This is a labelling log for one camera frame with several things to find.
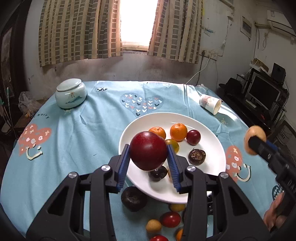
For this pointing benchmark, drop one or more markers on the small pale yellow fruit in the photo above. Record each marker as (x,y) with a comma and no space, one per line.
(177,207)

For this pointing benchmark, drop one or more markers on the white oval plate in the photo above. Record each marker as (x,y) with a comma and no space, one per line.
(212,139)

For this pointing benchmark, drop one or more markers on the dark brown wrinkled fruit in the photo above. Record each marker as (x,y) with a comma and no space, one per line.
(133,198)
(196,157)

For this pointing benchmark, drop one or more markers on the red tomato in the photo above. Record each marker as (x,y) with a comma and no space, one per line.
(170,219)
(159,238)

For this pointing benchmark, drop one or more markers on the dark monitor stand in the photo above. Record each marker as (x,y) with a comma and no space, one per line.
(254,115)

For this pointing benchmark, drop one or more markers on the small red brown plum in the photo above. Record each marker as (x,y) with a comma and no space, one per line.
(193,137)

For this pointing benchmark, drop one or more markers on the orange tangerine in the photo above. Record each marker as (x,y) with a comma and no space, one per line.
(178,132)
(159,132)

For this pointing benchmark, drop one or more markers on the yellow green tomato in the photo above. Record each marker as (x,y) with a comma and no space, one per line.
(174,145)

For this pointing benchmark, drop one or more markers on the white wall socket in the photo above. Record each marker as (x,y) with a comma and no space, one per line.
(209,54)

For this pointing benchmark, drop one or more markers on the pale green ceramic jar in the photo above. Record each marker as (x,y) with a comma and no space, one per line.
(70,92)

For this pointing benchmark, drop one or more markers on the computer monitor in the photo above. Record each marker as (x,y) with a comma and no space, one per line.
(263,91)

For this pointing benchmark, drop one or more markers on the white paper cup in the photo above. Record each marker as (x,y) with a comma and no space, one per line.
(208,102)

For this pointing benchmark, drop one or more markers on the black speaker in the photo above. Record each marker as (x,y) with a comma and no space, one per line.
(278,73)

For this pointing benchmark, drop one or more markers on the bright window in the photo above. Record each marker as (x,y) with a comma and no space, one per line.
(136,20)

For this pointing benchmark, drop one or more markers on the person's right hand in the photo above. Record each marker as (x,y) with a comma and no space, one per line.
(271,213)

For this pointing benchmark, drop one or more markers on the white wall panel box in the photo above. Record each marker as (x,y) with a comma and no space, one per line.
(245,27)

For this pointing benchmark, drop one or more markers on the wooden side table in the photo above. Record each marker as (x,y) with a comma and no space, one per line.
(25,120)

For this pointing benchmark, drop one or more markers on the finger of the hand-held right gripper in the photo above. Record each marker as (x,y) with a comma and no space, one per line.
(257,146)
(271,144)

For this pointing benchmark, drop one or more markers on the large red plum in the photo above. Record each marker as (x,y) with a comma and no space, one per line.
(149,150)

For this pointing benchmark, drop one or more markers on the white air conditioner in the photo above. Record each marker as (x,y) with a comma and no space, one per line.
(279,20)

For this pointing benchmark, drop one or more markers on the wide checked curtain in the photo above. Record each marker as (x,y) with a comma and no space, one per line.
(76,30)

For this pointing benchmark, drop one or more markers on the orange tomato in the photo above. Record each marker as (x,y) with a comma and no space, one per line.
(179,234)

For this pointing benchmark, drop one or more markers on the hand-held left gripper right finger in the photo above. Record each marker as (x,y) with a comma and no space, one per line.
(173,166)

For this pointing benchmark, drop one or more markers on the dark framed painting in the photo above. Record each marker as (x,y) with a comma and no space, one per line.
(7,58)

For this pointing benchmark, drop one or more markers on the white remote control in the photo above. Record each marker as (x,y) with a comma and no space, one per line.
(251,103)

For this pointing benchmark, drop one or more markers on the narrow checked curtain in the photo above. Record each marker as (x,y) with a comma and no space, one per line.
(175,30)

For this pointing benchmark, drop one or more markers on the clear plastic bag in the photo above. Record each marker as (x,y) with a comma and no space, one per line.
(27,102)

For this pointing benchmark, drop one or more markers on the light blue printed tablecloth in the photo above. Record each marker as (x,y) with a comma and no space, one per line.
(81,143)

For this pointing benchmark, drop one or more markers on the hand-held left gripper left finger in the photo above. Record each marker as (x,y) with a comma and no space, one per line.
(122,166)

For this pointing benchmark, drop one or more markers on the dark purple plum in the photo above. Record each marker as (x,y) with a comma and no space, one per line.
(158,173)

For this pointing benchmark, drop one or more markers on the brown cardboard piece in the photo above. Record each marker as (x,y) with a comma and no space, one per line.
(261,63)

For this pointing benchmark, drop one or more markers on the black hat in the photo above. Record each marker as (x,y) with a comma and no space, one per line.
(231,84)

